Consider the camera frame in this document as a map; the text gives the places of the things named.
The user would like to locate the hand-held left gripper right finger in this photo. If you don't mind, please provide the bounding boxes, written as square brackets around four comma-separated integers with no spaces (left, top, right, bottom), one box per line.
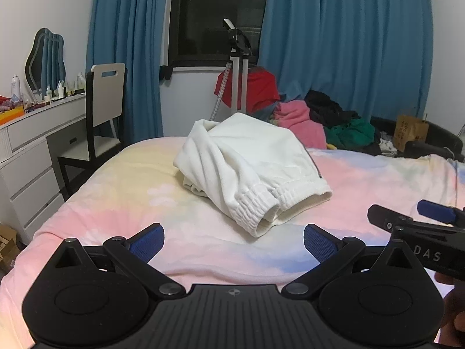
[281,224,418,297]

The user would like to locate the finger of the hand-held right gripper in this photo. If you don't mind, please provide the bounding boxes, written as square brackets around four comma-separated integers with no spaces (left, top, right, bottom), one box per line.
[417,199,465,226]
[368,204,457,231]

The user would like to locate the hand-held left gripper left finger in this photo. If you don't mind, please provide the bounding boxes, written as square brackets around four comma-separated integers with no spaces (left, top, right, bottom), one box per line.
[54,223,187,297]

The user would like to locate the white pants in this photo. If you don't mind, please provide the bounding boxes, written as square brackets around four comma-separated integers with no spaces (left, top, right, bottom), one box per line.
[174,113,333,239]

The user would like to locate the person's right hand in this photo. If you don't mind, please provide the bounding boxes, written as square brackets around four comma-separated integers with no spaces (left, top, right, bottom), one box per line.
[434,274,465,348]

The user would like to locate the pastel bed blanket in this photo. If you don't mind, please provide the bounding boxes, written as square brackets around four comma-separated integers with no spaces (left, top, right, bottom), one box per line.
[0,136,465,349]

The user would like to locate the black sofa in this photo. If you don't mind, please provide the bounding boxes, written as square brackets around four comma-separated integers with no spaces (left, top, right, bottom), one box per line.
[371,115,465,163]

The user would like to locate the small white cloth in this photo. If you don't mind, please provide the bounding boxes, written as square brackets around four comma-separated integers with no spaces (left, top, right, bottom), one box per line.
[379,134,396,155]

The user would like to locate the brown paper bag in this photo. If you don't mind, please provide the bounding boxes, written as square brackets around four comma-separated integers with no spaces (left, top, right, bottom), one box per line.
[393,114,430,152]

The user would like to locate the green cloth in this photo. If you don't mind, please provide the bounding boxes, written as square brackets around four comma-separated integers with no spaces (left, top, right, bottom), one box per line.
[324,118,382,150]

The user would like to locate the black cloth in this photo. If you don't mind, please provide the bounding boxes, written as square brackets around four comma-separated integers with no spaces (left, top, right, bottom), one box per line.
[304,90,361,129]

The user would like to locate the pink cloth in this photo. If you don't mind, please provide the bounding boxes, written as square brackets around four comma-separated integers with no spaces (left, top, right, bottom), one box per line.
[273,100,328,149]

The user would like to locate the cardboard box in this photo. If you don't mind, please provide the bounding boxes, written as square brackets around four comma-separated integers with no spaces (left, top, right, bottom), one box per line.
[0,223,21,274]

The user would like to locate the blue cloth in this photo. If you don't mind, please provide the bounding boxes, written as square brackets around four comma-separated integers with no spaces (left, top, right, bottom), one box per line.
[269,95,283,123]

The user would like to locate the white dresser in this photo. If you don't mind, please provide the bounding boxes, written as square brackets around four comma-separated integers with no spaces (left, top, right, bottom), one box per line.
[0,92,88,245]

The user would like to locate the white and black chair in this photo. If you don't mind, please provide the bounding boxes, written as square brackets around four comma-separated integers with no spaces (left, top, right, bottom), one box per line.
[57,63,128,201]

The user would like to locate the red cloth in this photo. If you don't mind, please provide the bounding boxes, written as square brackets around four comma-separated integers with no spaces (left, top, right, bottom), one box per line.
[214,66,281,114]

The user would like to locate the row of small bottles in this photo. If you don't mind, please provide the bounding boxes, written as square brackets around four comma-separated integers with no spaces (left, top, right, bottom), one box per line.
[43,73,87,99]

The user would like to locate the blue curtain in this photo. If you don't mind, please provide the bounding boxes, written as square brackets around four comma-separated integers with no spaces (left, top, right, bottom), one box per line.
[256,0,435,135]
[85,0,182,148]

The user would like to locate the orange box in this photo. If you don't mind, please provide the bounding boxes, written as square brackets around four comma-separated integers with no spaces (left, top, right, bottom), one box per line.
[0,107,27,125]

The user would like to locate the white tripod stand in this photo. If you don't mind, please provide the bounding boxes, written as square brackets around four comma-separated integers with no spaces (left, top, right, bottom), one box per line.
[210,18,255,121]

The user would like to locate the white spray can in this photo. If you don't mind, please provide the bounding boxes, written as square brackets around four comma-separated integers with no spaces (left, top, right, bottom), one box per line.
[10,74,23,104]

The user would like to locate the dark window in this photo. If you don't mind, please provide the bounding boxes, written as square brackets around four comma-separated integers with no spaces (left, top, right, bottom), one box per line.
[169,0,271,79]

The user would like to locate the wavy frame mirror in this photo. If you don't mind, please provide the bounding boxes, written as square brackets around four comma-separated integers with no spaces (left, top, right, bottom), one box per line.
[25,27,68,95]

